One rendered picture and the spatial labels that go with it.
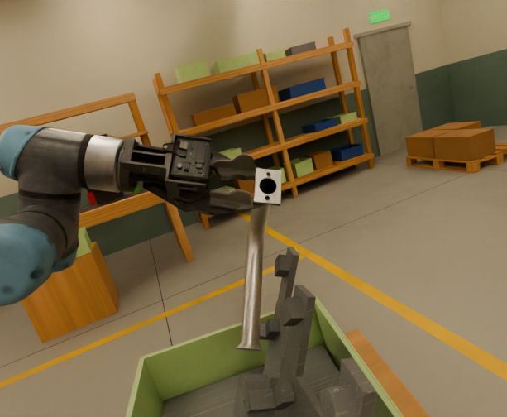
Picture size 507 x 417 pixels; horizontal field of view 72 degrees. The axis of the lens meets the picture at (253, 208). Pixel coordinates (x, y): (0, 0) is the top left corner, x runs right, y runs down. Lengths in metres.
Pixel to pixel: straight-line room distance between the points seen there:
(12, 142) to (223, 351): 0.58
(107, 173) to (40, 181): 0.08
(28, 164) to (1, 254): 0.17
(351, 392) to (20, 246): 0.33
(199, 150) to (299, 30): 5.93
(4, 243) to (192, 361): 0.56
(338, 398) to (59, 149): 0.42
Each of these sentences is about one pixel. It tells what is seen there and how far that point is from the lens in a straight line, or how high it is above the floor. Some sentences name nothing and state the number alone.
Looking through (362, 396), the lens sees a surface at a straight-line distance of 0.34.
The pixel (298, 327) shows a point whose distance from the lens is 0.51.
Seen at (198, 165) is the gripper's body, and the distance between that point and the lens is 0.46.
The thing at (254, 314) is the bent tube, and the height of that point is 1.08.
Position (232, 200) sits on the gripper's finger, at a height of 1.28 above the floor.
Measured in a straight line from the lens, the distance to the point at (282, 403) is 0.54.
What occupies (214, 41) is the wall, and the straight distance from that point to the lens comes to 5.80.
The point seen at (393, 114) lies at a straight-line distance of 7.11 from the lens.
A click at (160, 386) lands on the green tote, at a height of 0.88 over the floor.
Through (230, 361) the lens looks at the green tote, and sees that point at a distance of 0.86.
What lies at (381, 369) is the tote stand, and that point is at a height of 0.79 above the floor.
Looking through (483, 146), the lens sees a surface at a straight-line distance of 5.07.
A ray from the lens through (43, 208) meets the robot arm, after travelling 0.51.
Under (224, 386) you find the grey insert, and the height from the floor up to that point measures 0.85.
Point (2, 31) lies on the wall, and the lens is 5.80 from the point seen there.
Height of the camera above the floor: 1.39
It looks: 15 degrees down
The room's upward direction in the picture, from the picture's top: 16 degrees counter-clockwise
